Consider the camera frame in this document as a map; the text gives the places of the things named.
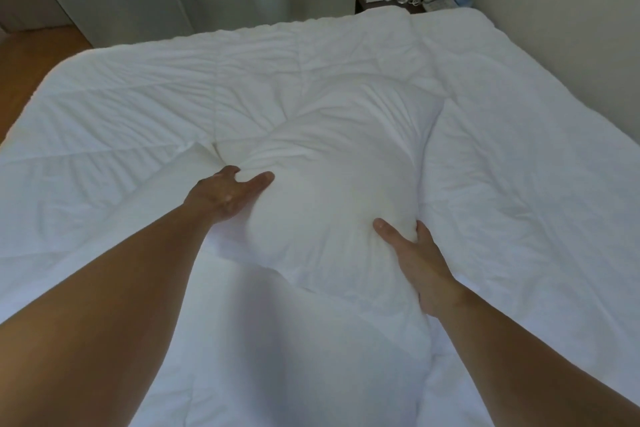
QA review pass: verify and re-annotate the person's right forearm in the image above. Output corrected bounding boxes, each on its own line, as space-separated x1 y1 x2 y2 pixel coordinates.
429 288 640 427

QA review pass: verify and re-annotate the person's right hand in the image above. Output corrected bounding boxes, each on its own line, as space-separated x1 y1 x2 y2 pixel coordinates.
372 218 469 318

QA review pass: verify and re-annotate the person's left hand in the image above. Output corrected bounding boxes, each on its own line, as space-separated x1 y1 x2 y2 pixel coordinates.
184 165 276 225

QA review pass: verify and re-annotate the white duvet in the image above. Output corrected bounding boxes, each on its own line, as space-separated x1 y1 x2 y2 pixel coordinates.
0 5 640 427

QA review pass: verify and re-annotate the person's left forearm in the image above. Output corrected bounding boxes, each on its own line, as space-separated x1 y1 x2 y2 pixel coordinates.
0 200 222 427

